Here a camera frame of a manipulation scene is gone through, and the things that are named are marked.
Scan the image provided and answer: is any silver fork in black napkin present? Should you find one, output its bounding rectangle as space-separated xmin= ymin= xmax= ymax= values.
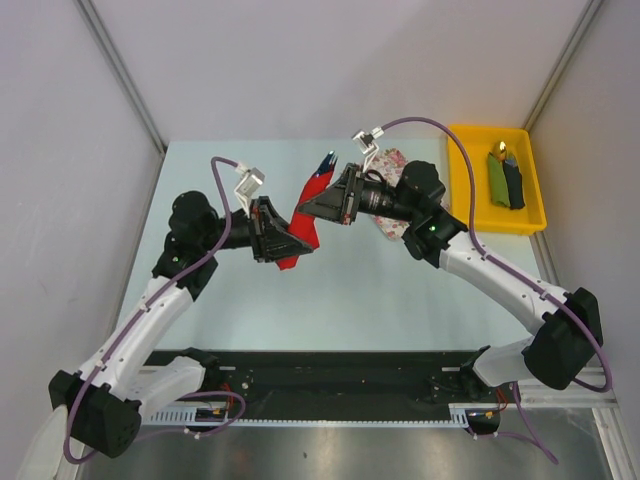
xmin=505 ymin=152 xmax=518 ymax=168

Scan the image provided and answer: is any green rolled napkin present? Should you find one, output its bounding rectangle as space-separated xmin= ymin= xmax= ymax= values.
xmin=487 ymin=153 xmax=510 ymax=208

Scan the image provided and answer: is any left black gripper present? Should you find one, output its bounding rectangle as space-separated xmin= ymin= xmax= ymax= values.
xmin=200 ymin=197 xmax=313 ymax=263

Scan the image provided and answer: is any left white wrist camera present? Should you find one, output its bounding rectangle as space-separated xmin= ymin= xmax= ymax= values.
xmin=234 ymin=163 xmax=265 ymax=216

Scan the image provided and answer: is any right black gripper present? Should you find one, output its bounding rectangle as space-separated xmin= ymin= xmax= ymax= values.
xmin=299 ymin=163 xmax=418 ymax=225

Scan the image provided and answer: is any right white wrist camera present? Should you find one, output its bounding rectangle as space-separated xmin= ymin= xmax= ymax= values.
xmin=352 ymin=127 xmax=384 ymax=172

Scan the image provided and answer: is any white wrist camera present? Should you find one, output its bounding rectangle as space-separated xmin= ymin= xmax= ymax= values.
xmin=352 ymin=127 xmax=384 ymax=172
xmin=234 ymin=163 xmax=265 ymax=216

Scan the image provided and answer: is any left aluminium frame post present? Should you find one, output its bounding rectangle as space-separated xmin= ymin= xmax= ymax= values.
xmin=73 ymin=0 xmax=168 ymax=156

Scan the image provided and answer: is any floral cloth mat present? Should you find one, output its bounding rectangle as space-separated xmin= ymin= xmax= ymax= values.
xmin=367 ymin=148 xmax=409 ymax=241

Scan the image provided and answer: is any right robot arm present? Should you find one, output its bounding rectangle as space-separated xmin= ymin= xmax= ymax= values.
xmin=297 ymin=161 xmax=603 ymax=401

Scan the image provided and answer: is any yellow plastic tray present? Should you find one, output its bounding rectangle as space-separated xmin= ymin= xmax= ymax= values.
xmin=447 ymin=125 xmax=547 ymax=236

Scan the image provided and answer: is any aluminium frame post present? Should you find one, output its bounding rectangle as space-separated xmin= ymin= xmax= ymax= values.
xmin=522 ymin=0 xmax=608 ymax=132
xmin=73 ymin=0 xmax=168 ymax=156

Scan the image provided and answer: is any white cable duct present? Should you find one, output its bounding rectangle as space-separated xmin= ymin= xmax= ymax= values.
xmin=143 ymin=405 xmax=469 ymax=429

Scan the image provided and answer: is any black rolled napkin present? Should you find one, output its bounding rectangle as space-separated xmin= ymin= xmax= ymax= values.
xmin=503 ymin=161 xmax=525 ymax=210

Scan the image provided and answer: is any right aluminium frame post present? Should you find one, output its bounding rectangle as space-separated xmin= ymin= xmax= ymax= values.
xmin=522 ymin=0 xmax=608 ymax=132

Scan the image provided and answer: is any right aluminium frame rail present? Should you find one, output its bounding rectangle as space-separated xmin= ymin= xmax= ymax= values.
xmin=514 ymin=364 xmax=621 ymax=407

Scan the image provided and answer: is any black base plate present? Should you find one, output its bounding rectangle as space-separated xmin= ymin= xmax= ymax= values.
xmin=145 ymin=348 xmax=514 ymax=424

